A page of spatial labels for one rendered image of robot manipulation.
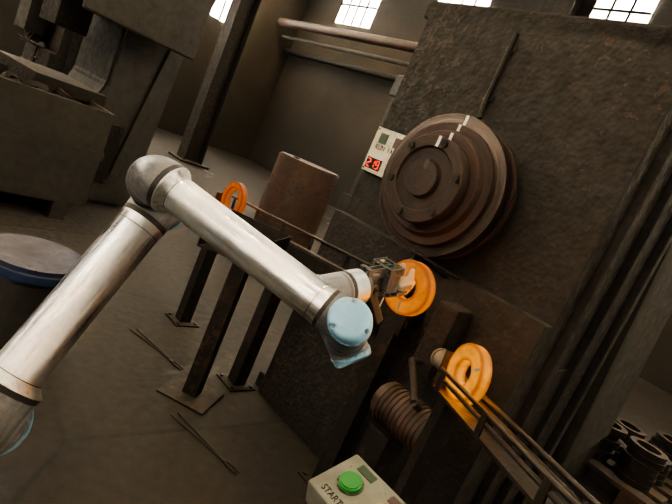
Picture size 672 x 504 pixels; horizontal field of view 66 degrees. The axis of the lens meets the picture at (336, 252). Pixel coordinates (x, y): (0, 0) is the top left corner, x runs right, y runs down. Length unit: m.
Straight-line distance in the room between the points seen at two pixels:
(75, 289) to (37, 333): 0.12
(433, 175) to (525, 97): 0.42
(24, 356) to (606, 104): 1.62
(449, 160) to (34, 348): 1.19
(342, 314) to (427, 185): 0.72
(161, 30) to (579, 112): 2.87
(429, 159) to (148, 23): 2.60
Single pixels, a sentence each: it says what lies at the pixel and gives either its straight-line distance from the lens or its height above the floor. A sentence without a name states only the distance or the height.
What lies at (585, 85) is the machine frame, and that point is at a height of 1.55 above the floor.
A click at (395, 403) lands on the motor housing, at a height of 0.51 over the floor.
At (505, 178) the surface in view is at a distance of 1.61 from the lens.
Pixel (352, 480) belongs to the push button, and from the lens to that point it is 0.93.
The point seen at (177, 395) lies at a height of 0.01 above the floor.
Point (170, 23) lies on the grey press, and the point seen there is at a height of 1.41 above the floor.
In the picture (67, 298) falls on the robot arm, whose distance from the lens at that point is 1.28.
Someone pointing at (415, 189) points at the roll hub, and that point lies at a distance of 1.65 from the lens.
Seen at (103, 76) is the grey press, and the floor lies 0.91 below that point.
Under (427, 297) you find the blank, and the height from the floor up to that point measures 0.83.
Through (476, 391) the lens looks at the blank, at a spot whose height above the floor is 0.70.
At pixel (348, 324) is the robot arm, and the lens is 1.02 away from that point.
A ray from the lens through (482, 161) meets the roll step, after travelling 1.64.
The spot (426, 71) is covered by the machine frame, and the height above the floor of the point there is 1.49.
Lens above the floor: 1.09
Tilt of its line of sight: 10 degrees down
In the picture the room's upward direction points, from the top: 23 degrees clockwise
